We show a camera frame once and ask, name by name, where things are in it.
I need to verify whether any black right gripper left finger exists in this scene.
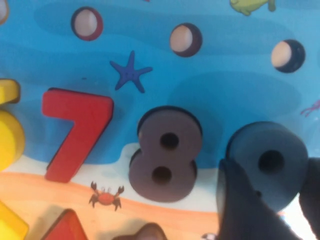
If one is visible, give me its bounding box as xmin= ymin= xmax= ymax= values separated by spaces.
xmin=215 ymin=159 xmax=301 ymax=240

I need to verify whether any brown wooden star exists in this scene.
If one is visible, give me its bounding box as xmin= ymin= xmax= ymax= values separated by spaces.
xmin=112 ymin=223 xmax=169 ymax=240

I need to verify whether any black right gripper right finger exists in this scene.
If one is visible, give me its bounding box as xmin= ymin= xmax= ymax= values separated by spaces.
xmin=298 ymin=157 xmax=320 ymax=240

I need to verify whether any wooden number puzzle board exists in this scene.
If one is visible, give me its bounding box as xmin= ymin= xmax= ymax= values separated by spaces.
xmin=0 ymin=0 xmax=320 ymax=240

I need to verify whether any yellow wooden pentagon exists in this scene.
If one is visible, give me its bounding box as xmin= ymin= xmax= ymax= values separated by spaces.
xmin=0 ymin=199 xmax=30 ymax=240

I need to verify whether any yellow wooden number six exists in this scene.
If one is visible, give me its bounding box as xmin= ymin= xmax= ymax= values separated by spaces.
xmin=0 ymin=78 xmax=26 ymax=172

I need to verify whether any red wooden triangle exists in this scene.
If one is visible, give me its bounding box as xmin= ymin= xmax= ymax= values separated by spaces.
xmin=41 ymin=208 xmax=89 ymax=240

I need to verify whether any dark blue wooden number nine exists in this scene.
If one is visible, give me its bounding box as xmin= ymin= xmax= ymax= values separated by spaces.
xmin=224 ymin=121 xmax=310 ymax=212

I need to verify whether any red wooden number seven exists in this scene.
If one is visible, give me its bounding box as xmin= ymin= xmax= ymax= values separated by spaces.
xmin=41 ymin=87 xmax=115 ymax=184

